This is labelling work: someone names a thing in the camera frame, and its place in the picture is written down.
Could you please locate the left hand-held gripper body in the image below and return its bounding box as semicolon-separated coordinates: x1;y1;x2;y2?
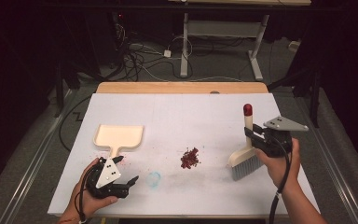
85;156;131;200

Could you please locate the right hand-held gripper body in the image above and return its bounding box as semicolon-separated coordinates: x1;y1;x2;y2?
251;116;310;159

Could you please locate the cream brush with grey bristles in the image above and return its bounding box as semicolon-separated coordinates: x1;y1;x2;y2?
227;103;265;182

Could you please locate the cream plastic dustpan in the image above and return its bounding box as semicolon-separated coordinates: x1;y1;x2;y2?
92;123;145;161

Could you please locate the pile of dark red debris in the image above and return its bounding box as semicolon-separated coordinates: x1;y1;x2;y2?
179;147;201;170

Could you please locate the person's right hand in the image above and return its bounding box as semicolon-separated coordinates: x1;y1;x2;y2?
255;137;302;191

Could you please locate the person's left hand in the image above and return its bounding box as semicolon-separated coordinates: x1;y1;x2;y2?
69;158;119;219

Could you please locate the black stand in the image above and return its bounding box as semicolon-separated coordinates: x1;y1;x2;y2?
268;66;322;129

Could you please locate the white floor socket box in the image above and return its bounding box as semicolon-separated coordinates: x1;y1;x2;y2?
287;39;302;52

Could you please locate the desk with white metal legs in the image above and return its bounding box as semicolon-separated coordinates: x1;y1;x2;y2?
167;0;312;81

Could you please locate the black computer tower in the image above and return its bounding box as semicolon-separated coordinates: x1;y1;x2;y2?
89;10;129;72

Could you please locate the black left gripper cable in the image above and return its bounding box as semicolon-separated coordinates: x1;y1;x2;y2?
74;172;90;224

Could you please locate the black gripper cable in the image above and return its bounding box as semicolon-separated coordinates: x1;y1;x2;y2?
74;172;90;224
268;136;294;224

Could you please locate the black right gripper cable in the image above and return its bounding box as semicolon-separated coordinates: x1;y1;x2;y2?
268;136;294;224

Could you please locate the metal floor rail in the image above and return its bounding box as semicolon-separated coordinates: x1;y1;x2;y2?
294;92;358;224
0;89;76;224

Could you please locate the black floor cable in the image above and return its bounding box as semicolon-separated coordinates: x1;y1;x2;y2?
58;94;93;153

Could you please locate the tangle of floor cables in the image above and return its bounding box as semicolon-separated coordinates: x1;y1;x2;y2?
110;22;243;83

